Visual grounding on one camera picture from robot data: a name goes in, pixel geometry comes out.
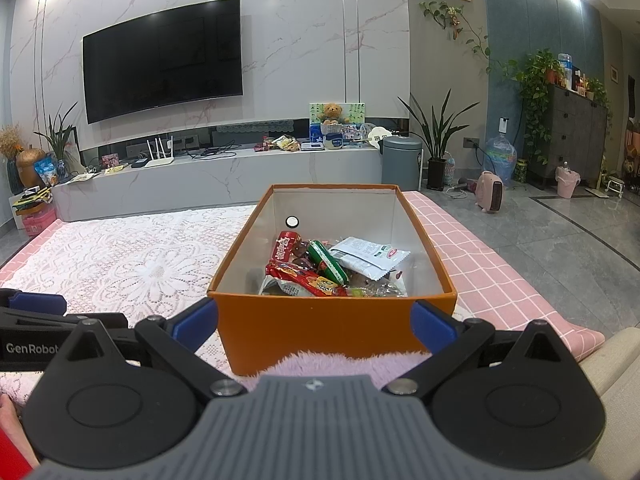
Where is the teddy bear gift box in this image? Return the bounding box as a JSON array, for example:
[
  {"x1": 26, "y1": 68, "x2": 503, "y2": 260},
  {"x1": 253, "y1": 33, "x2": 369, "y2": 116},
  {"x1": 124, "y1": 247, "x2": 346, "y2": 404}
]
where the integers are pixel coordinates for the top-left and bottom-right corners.
[{"x1": 309, "y1": 102, "x2": 367, "y2": 148}]

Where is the white wifi router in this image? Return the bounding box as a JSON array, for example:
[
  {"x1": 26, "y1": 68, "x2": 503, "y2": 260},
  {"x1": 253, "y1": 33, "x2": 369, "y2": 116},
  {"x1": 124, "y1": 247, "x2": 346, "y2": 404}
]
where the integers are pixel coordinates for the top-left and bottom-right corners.
[{"x1": 146, "y1": 136, "x2": 175, "y2": 168}]

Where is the dark grey drawer cabinet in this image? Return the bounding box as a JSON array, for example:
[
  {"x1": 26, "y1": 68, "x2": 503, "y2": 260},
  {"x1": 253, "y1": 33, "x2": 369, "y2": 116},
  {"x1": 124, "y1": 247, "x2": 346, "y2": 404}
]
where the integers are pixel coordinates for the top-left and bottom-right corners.
[{"x1": 527, "y1": 84, "x2": 608, "y2": 185}]

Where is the golden gourd ornament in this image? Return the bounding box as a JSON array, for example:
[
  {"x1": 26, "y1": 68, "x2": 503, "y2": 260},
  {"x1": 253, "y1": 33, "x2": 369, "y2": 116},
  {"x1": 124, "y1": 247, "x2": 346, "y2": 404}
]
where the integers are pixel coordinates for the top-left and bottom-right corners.
[{"x1": 15, "y1": 148, "x2": 46, "y2": 188}]

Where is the red long snack pack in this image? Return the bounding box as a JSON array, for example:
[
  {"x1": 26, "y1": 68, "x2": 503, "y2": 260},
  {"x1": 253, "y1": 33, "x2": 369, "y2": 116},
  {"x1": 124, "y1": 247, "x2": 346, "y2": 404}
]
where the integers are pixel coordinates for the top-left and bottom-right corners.
[{"x1": 258, "y1": 231, "x2": 348, "y2": 298}]

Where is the potted long-leaf plant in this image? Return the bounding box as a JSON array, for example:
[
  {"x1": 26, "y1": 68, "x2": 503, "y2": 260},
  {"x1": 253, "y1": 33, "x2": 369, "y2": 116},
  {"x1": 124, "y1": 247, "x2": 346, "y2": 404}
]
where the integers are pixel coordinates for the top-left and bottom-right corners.
[{"x1": 397, "y1": 90, "x2": 478, "y2": 191}]

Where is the green sausage snack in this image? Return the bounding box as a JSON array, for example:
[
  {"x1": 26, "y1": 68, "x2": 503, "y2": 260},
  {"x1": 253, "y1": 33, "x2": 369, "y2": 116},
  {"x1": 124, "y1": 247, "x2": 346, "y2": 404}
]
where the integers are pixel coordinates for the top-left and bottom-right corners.
[{"x1": 307, "y1": 240, "x2": 348, "y2": 286}]

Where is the grey trash bin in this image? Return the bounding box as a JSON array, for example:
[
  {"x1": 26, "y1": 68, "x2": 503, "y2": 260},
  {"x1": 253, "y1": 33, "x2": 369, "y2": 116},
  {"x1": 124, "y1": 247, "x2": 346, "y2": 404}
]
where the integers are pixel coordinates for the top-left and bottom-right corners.
[{"x1": 380, "y1": 136, "x2": 423, "y2": 191}]

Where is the black wall television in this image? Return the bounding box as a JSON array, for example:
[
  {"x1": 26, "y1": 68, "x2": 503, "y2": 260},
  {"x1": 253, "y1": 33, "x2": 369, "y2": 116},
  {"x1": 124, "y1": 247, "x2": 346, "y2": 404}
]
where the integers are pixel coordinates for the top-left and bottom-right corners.
[{"x1": 81, "y1": 0, "x2": 243, "y2": 124}]

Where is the peanut snack pack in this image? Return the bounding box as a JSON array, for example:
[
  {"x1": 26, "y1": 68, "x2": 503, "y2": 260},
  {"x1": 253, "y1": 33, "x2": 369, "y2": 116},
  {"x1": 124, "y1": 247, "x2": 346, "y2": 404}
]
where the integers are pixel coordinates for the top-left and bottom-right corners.
[{"x1": 346, "y1": 270, "x2": 408, "y2": 298}]

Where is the hanging vine plant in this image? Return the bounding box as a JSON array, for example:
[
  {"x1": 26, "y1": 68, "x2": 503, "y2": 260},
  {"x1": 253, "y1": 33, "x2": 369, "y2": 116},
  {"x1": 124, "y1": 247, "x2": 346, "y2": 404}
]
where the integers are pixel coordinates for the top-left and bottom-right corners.
[{"x1": 419, "y1": 0, "x2": 563, "y2": 164}]

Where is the pink space heater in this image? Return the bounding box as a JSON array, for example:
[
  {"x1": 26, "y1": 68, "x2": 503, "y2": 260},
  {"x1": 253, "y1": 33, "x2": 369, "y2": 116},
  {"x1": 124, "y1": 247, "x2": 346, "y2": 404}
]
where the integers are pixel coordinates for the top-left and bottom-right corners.
[{"x1": 475, "y1": 171, "x2": 504, "y2": 214}]

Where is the left potted plant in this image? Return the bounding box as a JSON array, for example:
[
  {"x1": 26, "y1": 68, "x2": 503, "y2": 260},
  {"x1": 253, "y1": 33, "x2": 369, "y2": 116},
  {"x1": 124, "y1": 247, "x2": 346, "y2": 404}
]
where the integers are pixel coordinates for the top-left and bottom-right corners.
[{"x1": 36, "y1": 102, "x2": 77, "y2": 182}]

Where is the white foil snack pouch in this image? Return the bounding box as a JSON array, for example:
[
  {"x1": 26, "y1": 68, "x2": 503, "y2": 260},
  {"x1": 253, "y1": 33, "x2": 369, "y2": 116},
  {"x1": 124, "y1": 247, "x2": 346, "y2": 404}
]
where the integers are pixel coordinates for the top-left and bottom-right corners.
[{"x1": 329, "y1": 237, "x2": 410, "y2": 281}]

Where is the pink bucket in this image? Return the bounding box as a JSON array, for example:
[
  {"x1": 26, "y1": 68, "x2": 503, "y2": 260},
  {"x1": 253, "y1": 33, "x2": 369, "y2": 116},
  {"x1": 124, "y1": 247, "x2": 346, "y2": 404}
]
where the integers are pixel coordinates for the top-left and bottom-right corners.
[{"x1": 555, "y1": 160, "x2": 582, "y2": 200}]

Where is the pink lace tablecloth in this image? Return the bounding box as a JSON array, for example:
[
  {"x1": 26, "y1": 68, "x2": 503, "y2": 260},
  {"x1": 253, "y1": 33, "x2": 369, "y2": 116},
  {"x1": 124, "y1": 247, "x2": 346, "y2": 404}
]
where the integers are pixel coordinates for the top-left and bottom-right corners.
[{"x1": 0, "y1": 190, "x2": 608, "y2": 406}]

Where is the blue water jug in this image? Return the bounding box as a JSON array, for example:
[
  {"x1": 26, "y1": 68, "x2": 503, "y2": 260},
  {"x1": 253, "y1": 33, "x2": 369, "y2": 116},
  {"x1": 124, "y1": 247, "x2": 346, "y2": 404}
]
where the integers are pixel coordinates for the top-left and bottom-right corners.
[{"x1": 483, "y1": 117, "x2": 518, "y2": 188}]

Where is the orange cardboard box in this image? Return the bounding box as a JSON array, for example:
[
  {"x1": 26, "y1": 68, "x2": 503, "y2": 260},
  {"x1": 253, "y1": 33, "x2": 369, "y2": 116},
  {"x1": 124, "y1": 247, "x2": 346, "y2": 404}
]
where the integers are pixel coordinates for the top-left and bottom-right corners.
[{"x1": 207, "y1": 183, "x2": 458, "y2": 376}]

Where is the grey TV console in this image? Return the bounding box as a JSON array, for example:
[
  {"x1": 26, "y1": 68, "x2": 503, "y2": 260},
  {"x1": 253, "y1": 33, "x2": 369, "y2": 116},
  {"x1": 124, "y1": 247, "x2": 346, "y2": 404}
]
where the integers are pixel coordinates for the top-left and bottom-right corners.
[{"x1": 52, "y1": 148, "x2": 382, "y2": 222}]

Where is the pink storage box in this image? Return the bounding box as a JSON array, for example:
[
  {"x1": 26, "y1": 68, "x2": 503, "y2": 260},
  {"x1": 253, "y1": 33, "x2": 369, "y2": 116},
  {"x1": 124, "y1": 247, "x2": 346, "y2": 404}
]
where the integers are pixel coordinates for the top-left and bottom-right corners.
[{"x1": 23, "y1": 205, "x2": 56, "y2": 237}]

